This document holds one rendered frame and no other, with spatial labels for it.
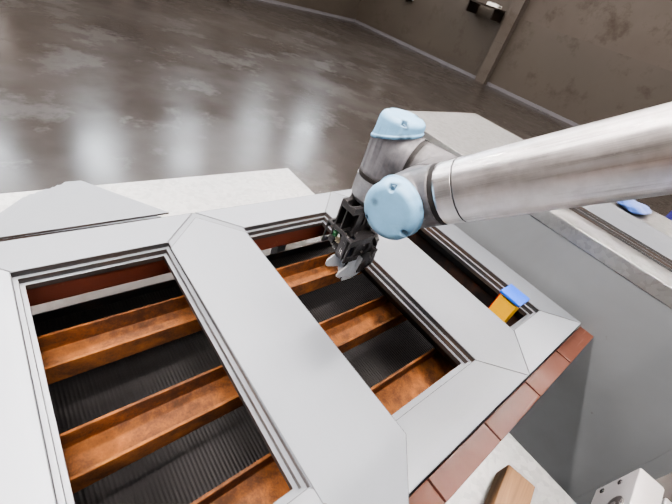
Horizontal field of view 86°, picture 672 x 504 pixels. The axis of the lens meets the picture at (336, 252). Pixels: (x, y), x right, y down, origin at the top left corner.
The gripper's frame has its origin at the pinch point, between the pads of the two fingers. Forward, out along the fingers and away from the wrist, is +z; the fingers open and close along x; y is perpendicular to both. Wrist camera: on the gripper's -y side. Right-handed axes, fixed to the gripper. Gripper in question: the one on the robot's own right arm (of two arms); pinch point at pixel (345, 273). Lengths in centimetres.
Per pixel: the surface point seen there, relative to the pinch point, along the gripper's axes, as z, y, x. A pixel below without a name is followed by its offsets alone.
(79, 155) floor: 94, 13, -223
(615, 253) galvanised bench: -14, -62, 32
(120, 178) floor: 94, -2, -191
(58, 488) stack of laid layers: 7, 54, 10
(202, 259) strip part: 6.5, 22.5, -20.5
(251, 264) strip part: 6.3, 13.5, -15.3
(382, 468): 5.6, 16.9, 32.2
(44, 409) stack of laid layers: 8, 53, -1
